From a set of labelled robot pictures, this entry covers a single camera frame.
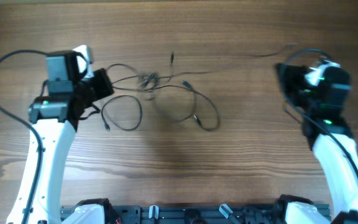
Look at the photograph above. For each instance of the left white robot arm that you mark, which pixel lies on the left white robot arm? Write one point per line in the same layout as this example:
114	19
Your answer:
72	88

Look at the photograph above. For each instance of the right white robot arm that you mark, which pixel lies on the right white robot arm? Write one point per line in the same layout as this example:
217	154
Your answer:
318	95

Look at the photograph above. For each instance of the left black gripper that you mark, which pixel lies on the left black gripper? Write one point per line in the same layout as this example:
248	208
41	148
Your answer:
101	75

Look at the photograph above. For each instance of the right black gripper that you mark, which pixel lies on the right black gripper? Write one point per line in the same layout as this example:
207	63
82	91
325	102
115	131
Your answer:
289	83

